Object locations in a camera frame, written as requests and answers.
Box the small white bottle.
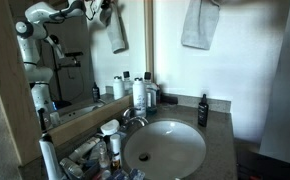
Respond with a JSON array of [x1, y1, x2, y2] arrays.
[[109, 133, 123, 170]]

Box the chrome faucet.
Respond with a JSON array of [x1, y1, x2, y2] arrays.
[[120, 106, 150, 128]]

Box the white cosmetic tube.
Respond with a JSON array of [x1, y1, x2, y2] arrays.
[[68, 135, 101, 163]]

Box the white round jar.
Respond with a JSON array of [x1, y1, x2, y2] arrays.
[[100, 118, 121, 136]]

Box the dark brown dropper bottle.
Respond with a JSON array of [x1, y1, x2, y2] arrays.
[[197, 93, 210, 128]]

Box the grey flat panel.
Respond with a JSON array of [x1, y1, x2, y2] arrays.
[[258, 0, 290, 168]]

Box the small clear bottle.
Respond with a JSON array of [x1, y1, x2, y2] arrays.
[[98, 141, 111, 172]]

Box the white round sink basin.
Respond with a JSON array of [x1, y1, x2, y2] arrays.
[[122, 119, 207, 180]]

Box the grey squeezed tube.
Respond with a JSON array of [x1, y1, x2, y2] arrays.
[[59, 157, 85, 180]]

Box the white towel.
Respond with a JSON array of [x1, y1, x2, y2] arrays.
[[180, 0, 222, 51]]

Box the tall white bottle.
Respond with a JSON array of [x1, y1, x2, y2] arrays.
[[132, 76, 148, 118]]

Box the wood-framed mirror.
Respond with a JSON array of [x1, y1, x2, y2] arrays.
[[0, 0, 155, 166]]

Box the clear bottle with black cap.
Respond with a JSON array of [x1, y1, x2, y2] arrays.
[[143, 71, 160, 114]]

